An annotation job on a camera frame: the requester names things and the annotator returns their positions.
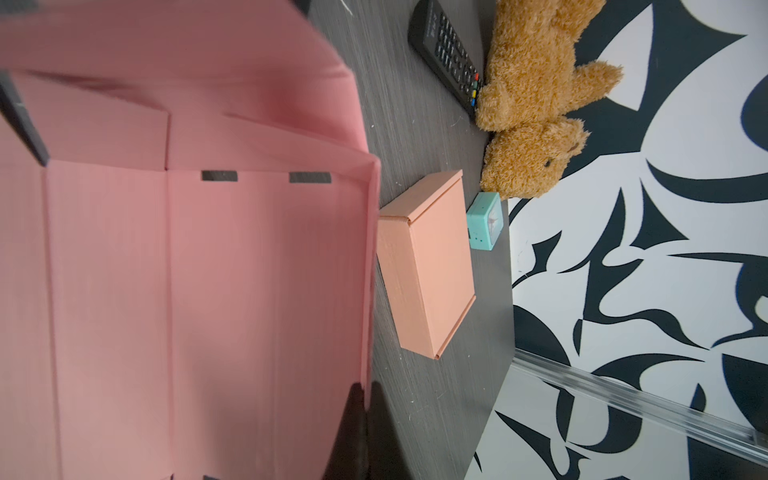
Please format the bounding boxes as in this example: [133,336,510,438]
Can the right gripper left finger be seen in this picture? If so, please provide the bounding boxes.
[323,383,368,480]

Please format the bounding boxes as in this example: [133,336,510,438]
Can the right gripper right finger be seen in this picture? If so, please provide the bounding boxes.
[367,381,412,480]

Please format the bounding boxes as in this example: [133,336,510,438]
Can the salmon cardboard box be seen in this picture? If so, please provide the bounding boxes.
[377,170,476,359]

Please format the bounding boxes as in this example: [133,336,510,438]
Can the pink cardboard box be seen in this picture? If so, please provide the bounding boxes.
[1,1,380,479]

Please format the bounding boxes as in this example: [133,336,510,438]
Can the small teal alarm clock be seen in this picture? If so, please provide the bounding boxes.
[466,192,504,251]

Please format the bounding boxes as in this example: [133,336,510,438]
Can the brown teddy bear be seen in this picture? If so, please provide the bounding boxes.
[475,0,623,199]

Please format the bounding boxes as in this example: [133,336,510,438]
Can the black remote control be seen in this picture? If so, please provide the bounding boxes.
[407,0,483,122]

